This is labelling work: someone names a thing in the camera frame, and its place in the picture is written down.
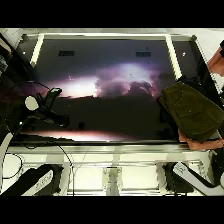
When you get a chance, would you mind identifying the black cable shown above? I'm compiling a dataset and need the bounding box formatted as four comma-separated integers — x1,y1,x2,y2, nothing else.
0,152,25,180
49,141,76,197
9,80,52,101

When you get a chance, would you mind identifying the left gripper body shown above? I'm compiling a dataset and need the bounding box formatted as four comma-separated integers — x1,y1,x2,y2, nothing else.
45,87,64,103

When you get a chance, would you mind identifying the olive green garment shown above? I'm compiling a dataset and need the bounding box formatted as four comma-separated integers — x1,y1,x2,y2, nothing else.
157,81,224,144

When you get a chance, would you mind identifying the silver frame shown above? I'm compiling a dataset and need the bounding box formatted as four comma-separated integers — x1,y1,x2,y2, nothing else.
0,142,224,197

